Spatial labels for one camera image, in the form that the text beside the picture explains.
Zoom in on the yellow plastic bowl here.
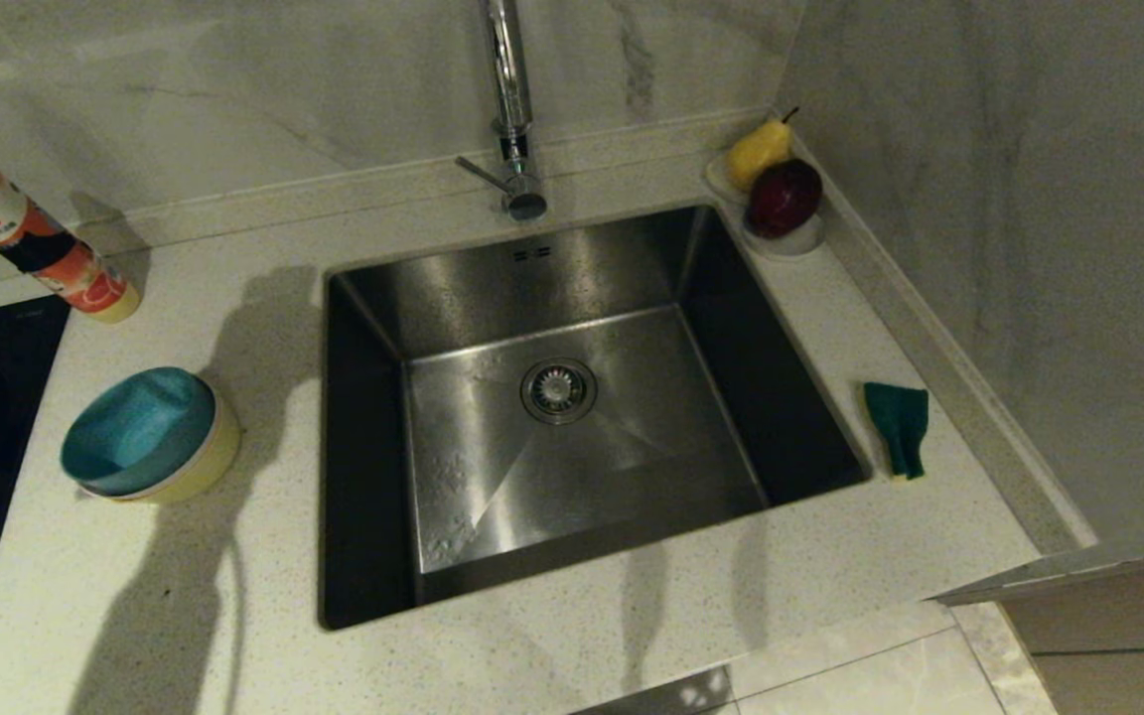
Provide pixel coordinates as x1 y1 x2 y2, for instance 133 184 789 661
105 390 242 504

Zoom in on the orange white dish soap bottle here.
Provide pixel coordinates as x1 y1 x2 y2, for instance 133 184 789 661
0 137 141 324

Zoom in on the green yellow sponge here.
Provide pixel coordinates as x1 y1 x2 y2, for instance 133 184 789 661
863 382 930 481

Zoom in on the dark red apple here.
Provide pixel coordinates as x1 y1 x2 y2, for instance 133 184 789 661
745 159 823 239

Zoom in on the round metal drain strainer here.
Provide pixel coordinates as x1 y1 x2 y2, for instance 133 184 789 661
520 357 599 426

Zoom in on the chrome faucet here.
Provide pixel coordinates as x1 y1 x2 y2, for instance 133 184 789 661
455 0 549 222

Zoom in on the stainless steel sink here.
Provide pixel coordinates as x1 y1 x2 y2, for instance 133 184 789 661
319 204 873 631

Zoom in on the yellow pear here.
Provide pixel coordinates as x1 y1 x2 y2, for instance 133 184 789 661
726 107 799 193

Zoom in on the pink plastic bowl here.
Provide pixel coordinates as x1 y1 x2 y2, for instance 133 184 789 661
75 467 225 501

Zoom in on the blue plastic bowl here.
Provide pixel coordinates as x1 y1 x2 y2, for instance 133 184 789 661
61 367 217 498

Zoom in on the small white dish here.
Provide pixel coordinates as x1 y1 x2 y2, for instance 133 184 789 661
739 214 827 261
703 151 752 205

